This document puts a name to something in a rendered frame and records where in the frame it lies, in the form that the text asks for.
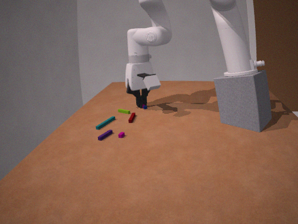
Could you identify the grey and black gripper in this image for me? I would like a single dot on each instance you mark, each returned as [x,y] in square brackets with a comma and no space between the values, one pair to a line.
[136,83]

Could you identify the purple rod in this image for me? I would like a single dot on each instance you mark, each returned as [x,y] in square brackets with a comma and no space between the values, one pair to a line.
[104,135]

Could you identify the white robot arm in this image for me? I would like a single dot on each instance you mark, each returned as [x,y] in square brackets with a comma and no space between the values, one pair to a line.
[230,29]

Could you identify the dark red rod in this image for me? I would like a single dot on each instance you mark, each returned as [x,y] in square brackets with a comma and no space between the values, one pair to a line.
[131,118]

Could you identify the turquoise rod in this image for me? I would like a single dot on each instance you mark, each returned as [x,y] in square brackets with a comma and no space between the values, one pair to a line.
[105,122]

